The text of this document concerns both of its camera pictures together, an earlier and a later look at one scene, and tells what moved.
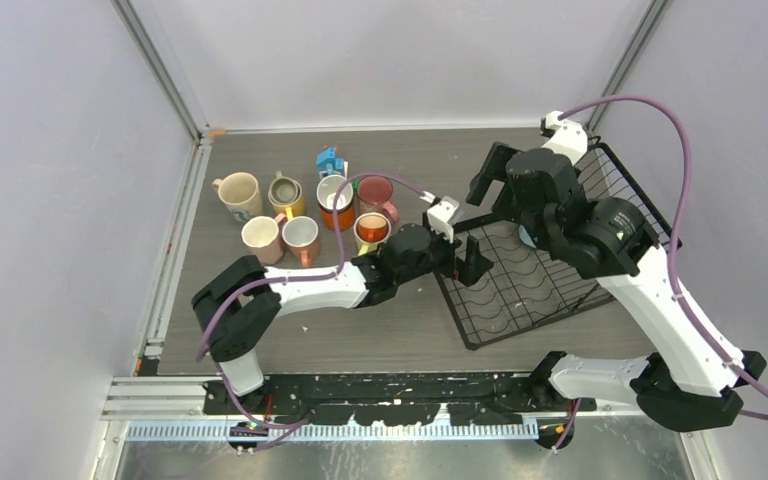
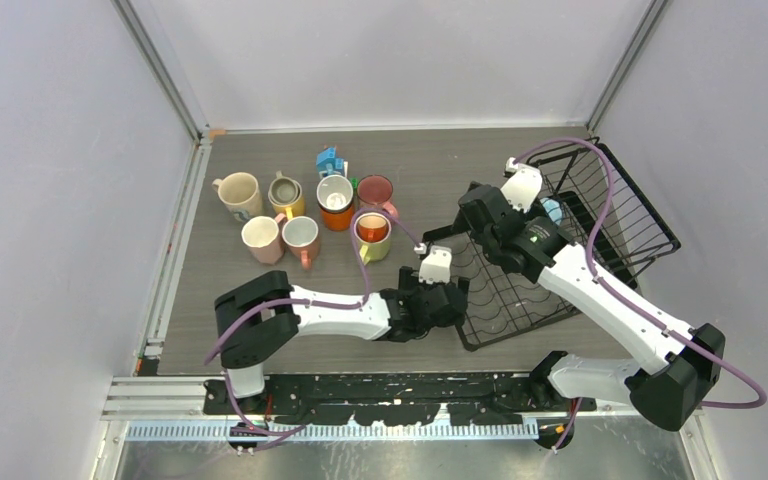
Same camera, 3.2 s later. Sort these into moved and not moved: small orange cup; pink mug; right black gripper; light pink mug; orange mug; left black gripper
Moved: left black gripper; right black gripper
Not moved: orange mug; light pink mug; pink mug; small orange cup
